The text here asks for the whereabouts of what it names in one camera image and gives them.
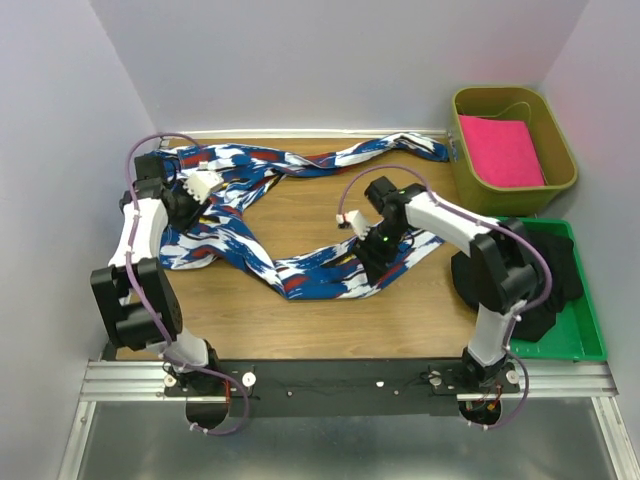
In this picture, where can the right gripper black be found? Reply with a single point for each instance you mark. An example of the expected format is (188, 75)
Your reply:
(373, 265)

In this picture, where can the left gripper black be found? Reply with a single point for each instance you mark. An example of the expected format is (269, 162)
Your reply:
(195, 216)

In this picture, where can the blue white red patterned pants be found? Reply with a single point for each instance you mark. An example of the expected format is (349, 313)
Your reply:
(248, 173)

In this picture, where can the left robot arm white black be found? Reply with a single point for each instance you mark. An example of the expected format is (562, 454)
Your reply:
(137, 303)

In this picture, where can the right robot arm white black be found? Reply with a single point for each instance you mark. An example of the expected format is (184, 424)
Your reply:
(508, 273)

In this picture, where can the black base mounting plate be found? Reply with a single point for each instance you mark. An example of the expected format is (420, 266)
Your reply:
(237, 390)

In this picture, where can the pink folded cloth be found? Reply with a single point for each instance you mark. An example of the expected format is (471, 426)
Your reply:
(501, 152)

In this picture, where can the black garment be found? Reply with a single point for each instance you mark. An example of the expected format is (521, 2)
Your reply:
(567, 286)

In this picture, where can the olive green plastic bin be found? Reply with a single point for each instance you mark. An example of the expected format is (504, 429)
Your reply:
(510, 103)

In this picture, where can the green plastic tray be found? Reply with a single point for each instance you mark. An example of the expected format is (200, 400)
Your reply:
(577, 335)

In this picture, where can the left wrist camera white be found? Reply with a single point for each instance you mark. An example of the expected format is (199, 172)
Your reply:
(200, 184)

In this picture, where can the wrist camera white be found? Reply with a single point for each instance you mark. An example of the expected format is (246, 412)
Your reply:
(355, 221)
(200, 184)

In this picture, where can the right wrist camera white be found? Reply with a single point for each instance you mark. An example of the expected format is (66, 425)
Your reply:
(355, 221)

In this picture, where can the aluminium frame rail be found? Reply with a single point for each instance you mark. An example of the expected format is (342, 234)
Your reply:
(568, 428)

